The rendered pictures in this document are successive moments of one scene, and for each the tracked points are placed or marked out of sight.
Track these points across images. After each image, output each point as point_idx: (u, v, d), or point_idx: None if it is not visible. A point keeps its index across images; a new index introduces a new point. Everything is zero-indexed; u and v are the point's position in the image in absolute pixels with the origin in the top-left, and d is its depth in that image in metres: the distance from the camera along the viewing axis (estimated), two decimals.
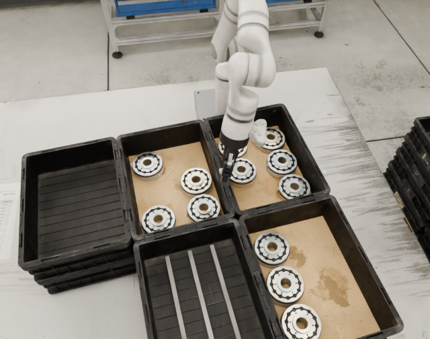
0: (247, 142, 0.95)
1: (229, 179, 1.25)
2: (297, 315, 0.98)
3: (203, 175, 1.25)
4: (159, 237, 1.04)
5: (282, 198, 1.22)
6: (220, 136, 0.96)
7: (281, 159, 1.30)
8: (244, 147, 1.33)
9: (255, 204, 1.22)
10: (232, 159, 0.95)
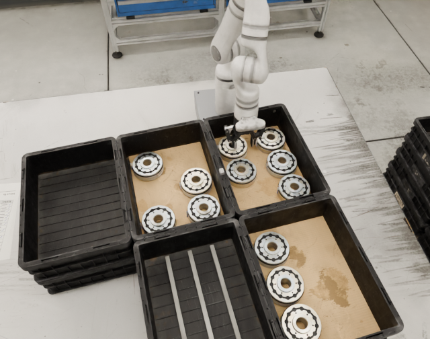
0: None
1: (229, 179, 1.25)
2: (297, 315, 0.98)
3: (203, 175, 1.25)
4: (159, 237, 1.04)
5: (282, 198, 1.22)
6: None
7: (281, 159, 1.30)
8: (244, 147, 1.33)
9: (255, 204, 1.22)
10: (230, 128, 1.23)
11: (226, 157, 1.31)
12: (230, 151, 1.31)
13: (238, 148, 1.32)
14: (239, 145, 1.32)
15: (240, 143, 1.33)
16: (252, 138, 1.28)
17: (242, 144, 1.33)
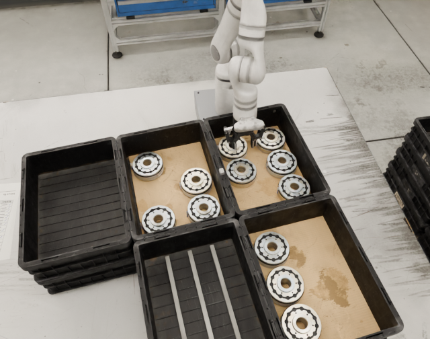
0: None
1: (229, 179, 1.25)
2: (297, 315, 0.98)
3: (203, 175, 1.25)
4: (159, 237, 1.04)
5: (282, 198, 1.22)
6: None
7: (281, 159, 1.30)
8: (244, 147, 1.33)
9: (255, 204, 1.22)
10: (229, 128, 1.23)
11: (226, 157, 1.31)
12: (230, 151, 1.31)
13: (238, 148, 1.32)
14: (239, 146, 1.32)
15: (240, 143, 1.33)
16: (252, 139, 1.27)
17: (242, 144, 1.33)
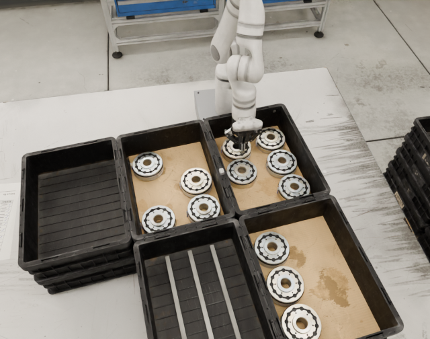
0: None
1: (229, 179, 1.25)
2: (297, 315, 0.98)
3: (203, 175, 1.25)
4: (159, 237, 1.04)
5: (282, 198, 1.22)
6: None
7: (281, 159, 1.30)
8: (248, 148, 1.32)
9: (255, 204, 1.22)
10: (228, 131, 1.23)
11: (230, 158, 1.30)
12: (234, 151, 1.31)
13: None
14: None
15: None
16: (244, 141, 1.27)
17: None
